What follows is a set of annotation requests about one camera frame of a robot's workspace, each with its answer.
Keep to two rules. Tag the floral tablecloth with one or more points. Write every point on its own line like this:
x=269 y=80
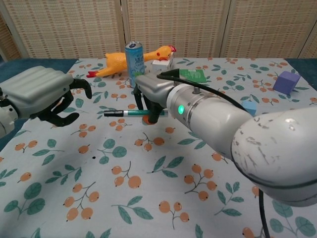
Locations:
x=111 y=173

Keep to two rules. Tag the purple block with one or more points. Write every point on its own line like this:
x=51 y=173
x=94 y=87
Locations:
x=286 y=83

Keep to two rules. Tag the light blue cube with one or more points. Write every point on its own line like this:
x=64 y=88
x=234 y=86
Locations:
x=250 y=107

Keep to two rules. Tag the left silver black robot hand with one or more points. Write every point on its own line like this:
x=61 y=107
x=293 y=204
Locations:
x=37 y=91

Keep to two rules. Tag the yellow rubber chicken toy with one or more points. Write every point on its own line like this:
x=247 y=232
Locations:
x=116 y=62

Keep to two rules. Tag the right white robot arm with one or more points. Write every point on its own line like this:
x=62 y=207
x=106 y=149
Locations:
x=223 y=124

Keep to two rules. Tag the green white pen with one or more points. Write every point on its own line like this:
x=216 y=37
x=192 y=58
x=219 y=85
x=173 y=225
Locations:
x=136 y=113

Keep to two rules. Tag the black marker cap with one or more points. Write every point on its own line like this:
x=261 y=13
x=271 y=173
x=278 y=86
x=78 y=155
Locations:
x=113 y=113

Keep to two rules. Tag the green foil packet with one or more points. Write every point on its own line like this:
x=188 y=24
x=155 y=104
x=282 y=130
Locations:
x=194 y=75

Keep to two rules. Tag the light blue drink can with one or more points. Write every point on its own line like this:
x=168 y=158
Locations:
x=135 y=64

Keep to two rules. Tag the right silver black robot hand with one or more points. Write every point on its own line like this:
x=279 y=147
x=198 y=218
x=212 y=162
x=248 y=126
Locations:
x=153 y=88

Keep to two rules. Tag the white cardboard box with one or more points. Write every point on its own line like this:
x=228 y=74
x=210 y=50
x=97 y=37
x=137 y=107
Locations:
x=162 y=66

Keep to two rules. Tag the bamboo folding screen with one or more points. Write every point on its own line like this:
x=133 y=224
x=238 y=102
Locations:
x=173 y=24

